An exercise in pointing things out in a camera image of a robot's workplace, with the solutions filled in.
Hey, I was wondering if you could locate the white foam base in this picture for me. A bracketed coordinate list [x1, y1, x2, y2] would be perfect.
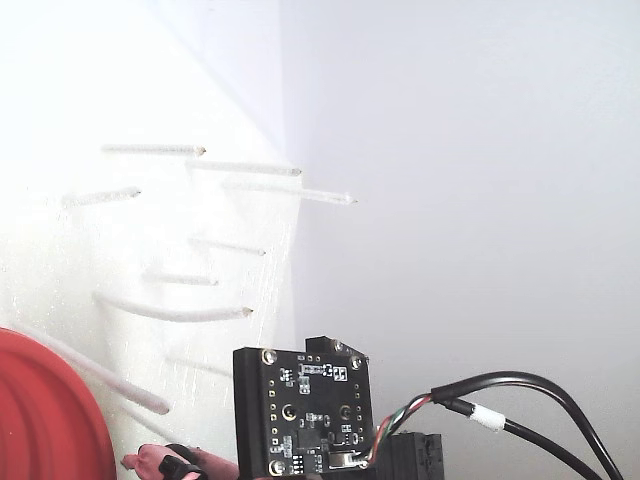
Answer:
[0, 0, 301, 480]

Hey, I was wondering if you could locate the pink covered gripper finger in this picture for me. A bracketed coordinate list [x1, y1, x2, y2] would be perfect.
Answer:
[122, 442, 207, 480]
[198, 448, 241, 480]

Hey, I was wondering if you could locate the black camera circuit board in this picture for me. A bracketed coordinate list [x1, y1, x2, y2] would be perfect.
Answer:
[232, 335, 375, 479]

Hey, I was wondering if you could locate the black cable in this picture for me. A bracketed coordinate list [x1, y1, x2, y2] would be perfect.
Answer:
[442, 397, 611, 480]
[369, 370, 626, 480]

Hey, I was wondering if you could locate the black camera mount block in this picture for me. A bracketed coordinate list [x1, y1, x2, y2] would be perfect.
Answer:
[372, 430, 445, 480]

